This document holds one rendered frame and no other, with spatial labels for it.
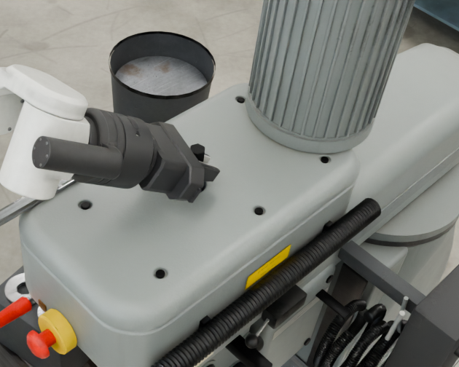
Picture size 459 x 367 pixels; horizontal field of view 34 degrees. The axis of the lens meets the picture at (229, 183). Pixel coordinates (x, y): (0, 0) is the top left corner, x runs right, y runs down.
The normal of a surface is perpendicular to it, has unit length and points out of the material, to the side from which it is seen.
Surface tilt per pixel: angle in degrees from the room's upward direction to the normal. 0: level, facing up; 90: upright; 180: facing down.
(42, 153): 60
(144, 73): 0
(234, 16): 0
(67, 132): 76
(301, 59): 90
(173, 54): 86
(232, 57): 0
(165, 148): 30
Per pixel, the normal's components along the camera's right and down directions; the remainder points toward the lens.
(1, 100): 0.72, 0.44
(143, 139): 0.71, -0.31
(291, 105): -0.50, 0.57
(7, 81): -0.57, -0.04
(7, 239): 0.12, -0.69
